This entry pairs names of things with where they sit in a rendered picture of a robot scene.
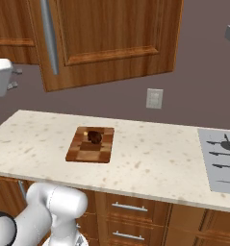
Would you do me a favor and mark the grey hob with black grates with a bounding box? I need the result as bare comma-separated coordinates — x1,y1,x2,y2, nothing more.
196,127,230,196

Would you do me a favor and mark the grey wall outlet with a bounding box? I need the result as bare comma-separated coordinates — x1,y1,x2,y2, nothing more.
145,87,165,111

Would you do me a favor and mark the large wooden wall cabinet door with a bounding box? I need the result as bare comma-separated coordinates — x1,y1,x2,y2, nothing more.
27,0,185,93

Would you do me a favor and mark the silver drawer handle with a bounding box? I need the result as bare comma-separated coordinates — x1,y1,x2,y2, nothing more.
111,202,149,212
112,231,146,241

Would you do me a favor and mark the long silver cabinet door handle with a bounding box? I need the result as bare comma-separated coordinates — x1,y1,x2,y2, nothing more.
39,0,61,77

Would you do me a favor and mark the wooden base cabinet door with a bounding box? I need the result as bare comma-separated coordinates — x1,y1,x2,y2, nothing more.
0,175,28,219
196,209,230,246
165,204,207,246

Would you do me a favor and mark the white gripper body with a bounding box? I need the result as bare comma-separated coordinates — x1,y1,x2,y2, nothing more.
0,58,14,97

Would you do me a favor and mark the dark brown meat piece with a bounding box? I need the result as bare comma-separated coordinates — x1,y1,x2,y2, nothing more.
83,129,104,145

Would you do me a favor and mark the wooden drawer front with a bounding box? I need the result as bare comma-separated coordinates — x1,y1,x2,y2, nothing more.
104,192,157,223
106,219,155,246
78,188,98,215

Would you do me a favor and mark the silver base cabinet handle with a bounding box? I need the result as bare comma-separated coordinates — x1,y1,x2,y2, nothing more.
17,180,27,200

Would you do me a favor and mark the wooden checkered cutting board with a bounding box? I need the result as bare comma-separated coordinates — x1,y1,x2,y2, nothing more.
64,125,115,164

